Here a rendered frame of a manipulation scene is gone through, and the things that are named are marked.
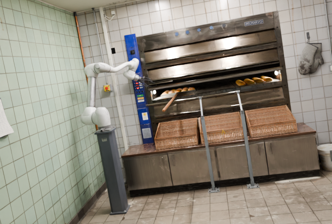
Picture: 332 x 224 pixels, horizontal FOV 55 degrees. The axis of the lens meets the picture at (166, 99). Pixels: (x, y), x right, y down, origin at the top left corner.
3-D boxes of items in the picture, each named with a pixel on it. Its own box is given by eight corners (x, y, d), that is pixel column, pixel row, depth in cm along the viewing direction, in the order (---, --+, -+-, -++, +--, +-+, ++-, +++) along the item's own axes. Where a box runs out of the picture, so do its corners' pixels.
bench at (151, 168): (138, 183, 476) (131, 145, 471) (308, 163, 440) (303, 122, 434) (128, 199, 421) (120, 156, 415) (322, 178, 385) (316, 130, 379)
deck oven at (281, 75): (167, 147, 660) (149, 45, 641) (271, 134, 629) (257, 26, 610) (150, 181, 473) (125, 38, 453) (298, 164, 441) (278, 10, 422)
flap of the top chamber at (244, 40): (145, 64, 453) (144, 51, 458) (276, 42, 426) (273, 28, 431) (145, 63, 449) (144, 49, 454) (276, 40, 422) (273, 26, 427)
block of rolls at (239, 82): (235, 83, 514) (234, 80, 514) (266, 78, 507) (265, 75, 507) (238, 86, 454) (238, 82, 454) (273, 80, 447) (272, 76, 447)
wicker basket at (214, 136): (201, 136, 453) (198, 116, 450) (242, 130, 445) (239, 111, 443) (201, 144, 405) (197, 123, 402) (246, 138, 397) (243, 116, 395)
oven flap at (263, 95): (154, 118, 461) (153, 104, 465) (283, 100, 434) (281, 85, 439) (154, 117, 456) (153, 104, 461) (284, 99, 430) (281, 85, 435)
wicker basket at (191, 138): (161, 141, 462) (158, 122, 460) (200, 136, 453) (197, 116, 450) (155, 150, 415) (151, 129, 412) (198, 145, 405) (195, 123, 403)
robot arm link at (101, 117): (105, 126, 368) (102, 108, 366) (93, 127, 377) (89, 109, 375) (113, 123, 382) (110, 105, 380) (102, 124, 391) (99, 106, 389)
